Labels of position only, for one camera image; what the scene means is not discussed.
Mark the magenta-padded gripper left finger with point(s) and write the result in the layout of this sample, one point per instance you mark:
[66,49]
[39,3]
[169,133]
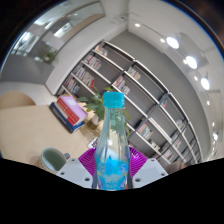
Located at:
[75,171]

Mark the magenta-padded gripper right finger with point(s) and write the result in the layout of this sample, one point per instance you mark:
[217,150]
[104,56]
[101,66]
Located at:
[148,171]

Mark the clear bottle with blue cap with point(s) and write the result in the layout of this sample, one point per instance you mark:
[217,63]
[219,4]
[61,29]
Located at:
[111,150]

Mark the grey-green patterned mug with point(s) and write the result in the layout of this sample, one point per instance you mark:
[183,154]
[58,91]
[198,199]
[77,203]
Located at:
[51,160]

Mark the red book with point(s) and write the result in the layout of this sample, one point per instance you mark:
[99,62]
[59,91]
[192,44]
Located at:
[68,115]

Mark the pink-covered book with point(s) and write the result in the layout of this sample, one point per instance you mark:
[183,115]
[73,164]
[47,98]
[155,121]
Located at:
[75,108]

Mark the grey bookshelf unit with books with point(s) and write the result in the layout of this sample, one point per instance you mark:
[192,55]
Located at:
[140,100]

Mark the wooden round-back chair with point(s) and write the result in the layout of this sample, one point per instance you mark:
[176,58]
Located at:
[16,100]

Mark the small green background plant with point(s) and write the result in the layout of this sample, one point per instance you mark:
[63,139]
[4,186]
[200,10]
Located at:
[50,56]

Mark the round ceiling lights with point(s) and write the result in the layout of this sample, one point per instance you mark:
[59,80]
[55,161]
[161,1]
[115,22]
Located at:
[172,42]

